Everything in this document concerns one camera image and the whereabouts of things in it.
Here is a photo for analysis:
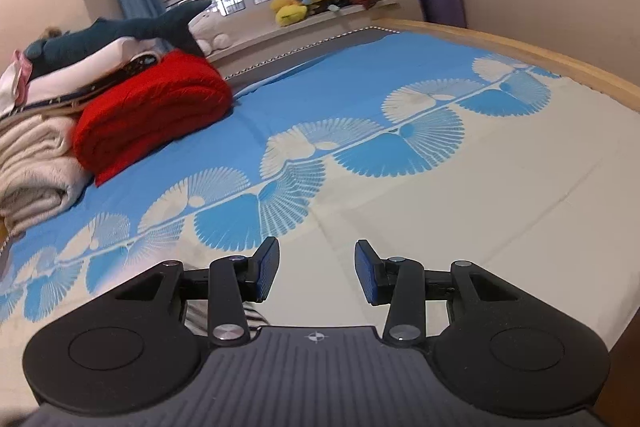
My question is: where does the grey mattress edge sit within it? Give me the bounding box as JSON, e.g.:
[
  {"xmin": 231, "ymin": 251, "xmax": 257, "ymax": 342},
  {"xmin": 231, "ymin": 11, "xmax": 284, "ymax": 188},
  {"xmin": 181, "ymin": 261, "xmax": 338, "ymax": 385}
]
[{"xmin": 219, "ymin": 23, "xmax": 402, "ymax": 80}]

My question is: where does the white plush toy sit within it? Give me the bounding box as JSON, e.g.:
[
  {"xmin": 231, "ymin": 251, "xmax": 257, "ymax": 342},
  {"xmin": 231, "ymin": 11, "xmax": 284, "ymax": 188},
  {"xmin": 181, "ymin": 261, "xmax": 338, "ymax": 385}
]
[{"xmin": 187, "ymin": 11, "xmax": 232, "ymax": 54}]

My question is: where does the blue white printed bed sheet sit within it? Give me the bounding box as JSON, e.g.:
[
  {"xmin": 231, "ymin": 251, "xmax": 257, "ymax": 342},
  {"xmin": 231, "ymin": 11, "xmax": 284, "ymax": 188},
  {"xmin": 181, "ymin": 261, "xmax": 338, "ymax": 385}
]
[{"xmin": 0, "ymin": 29, "xmax": 640, "ymax": 358}]

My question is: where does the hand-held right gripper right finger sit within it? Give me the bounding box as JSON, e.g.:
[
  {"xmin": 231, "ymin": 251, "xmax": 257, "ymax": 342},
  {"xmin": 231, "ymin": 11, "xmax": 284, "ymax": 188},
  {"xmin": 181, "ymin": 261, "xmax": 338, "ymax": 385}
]
[{"xmin": 353, "ymin": 238, "xmax": 524, "ymax": 350}]

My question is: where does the stack of folded white bedding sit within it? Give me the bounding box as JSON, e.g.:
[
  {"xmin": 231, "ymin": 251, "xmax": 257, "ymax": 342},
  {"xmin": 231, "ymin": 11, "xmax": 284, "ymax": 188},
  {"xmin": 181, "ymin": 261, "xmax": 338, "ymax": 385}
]
[{"xmin": 0, "ymin": 36, "xmax": 168, "ymax": 120}]

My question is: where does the white black striped hoodie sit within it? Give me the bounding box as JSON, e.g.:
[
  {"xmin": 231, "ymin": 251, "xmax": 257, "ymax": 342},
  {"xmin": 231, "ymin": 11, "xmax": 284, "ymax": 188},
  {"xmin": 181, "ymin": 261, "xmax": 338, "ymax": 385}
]
[{"xmin": 184, "ymin": 300, "xmax": 272, "ymax": 339}]

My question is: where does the dark blue shark plush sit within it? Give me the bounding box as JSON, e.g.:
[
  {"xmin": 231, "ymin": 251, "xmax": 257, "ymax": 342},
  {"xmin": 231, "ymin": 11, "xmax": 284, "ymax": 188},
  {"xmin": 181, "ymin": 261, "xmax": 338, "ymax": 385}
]
[{"xmin": 24, "ymin": 0, "xmax": 215, "ymax": 68}]

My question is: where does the white windowsill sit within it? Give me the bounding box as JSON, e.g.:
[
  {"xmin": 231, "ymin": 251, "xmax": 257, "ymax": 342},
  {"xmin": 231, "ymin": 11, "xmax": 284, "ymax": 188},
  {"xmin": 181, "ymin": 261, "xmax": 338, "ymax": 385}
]
[{"xmin": 204, "ymin": 0, "xmax": 402, "ymax": 58}]

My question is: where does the red folded blanket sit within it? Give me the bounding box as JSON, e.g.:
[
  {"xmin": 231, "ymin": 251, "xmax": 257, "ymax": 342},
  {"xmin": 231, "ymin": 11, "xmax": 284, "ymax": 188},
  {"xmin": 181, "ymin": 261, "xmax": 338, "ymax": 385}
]
[{"xmin": 72, "ymin": 49, "xmax": 235, "ymax": 186}]

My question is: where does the purple bin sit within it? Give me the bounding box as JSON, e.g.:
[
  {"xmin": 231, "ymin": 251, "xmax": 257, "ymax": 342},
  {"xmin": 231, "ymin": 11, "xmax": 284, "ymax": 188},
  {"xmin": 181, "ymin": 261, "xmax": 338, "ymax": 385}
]
[{"xmin": 413, "ymin": 0, "xmax": 469, "ymax": 30}]

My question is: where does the wooden bed frame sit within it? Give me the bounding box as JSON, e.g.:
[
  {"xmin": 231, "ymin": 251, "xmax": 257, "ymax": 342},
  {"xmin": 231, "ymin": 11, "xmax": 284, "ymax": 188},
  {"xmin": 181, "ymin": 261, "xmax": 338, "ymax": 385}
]
[{"xmin": 369, "ymin": 19, "xmax": 640, "ymax": 114}]

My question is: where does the beige folded blanket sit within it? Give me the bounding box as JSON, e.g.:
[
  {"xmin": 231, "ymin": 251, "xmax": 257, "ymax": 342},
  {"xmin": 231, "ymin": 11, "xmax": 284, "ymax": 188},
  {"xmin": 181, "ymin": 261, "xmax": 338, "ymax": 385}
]
[{"xmin": 0, "ymin": 113, "xmax": 97, "ymax": 230}]

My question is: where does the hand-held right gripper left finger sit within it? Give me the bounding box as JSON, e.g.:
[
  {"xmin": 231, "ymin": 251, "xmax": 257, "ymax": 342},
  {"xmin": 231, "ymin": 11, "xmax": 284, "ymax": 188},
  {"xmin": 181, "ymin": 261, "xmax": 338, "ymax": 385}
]
[{"xmin": 114, "ymin": 236, "xmax": 281, "ymax": 350}]

